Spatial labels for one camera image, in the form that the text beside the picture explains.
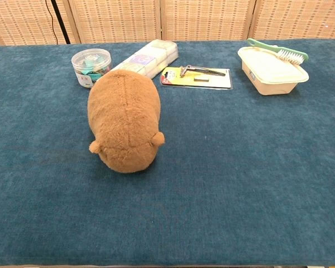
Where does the razor in blister card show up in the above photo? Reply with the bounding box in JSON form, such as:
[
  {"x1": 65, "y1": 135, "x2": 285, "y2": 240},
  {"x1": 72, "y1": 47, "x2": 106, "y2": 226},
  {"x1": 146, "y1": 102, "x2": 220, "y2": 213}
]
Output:
[{"x1": 160, "y1": 65, "x2": 234, "y2": 90}]

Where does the brown capybara plush toy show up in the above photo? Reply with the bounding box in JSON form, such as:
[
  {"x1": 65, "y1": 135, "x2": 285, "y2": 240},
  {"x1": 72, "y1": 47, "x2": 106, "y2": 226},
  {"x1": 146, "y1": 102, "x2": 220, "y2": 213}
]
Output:
[{"x1": 87, "y1": 69, "x2": 166, "y2": 174}]

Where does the green handled scrub brush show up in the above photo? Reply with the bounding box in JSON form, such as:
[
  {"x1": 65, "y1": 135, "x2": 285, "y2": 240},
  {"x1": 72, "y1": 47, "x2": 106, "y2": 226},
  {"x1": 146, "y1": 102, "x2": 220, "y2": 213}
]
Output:
[{"x1": 246, "y1": 38, "x2": 309, "y2": 66}]

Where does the black stand pole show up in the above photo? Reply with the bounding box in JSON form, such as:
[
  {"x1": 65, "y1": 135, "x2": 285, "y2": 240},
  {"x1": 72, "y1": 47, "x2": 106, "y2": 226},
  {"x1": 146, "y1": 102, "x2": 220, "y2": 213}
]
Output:
[{"x1": 50, "y1": 0, "x2": 71, "y2": 45}]

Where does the clear round jar of clips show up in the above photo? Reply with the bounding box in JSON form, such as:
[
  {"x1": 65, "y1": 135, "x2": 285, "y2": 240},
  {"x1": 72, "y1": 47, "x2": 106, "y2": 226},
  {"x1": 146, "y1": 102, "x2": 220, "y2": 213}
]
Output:
[{"x1": 71, "y1": 48, "x2": 113, "y2": 89}]

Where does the black cable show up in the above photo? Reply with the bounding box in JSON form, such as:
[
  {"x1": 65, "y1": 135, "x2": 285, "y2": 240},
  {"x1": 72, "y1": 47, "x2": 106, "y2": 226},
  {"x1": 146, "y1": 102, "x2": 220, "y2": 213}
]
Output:
[{"x1": 45, "y1": 0, "x2": 59, "y2": 42}]

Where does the cream plastic lidded box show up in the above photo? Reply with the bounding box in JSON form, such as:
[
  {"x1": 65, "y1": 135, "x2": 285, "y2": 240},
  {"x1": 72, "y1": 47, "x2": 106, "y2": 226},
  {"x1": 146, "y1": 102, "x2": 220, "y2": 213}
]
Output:
[{"x1": 237, "y1": 46, "x2": 310, "y2": 96}]

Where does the woven bamboo folding screen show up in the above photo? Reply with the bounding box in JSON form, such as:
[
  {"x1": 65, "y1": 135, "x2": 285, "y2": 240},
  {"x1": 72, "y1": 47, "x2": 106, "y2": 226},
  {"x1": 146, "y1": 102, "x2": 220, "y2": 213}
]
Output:
[{"x1": 0, "y1": 0, "x2": 335, "y2": 46}]

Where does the teal blue table cloth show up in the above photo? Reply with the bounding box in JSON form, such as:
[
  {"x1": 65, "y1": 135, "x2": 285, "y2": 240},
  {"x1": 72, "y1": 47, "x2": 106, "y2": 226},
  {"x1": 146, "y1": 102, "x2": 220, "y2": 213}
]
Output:
[{"x1": 0, "y1": 38, "x2": 335, "y2": 266}]

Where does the long clear pack of sponges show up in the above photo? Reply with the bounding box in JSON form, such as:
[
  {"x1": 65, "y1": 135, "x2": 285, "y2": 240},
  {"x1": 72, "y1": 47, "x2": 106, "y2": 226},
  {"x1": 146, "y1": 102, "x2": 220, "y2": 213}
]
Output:
[{"x1": 111, "y1": 39, "x2": 179, "y2": 79}]

